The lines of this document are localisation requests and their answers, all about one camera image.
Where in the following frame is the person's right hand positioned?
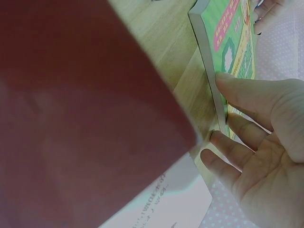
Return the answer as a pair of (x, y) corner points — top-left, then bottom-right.
(200, 72), (304, 228)

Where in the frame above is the dark red covered book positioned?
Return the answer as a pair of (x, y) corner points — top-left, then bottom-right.
(0, 0), (214, 228)

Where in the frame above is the person's left hand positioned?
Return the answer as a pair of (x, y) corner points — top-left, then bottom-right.
(254, 0), (304, 27)

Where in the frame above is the green printed book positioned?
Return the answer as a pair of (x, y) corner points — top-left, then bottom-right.
(188, 0), (262, 140)

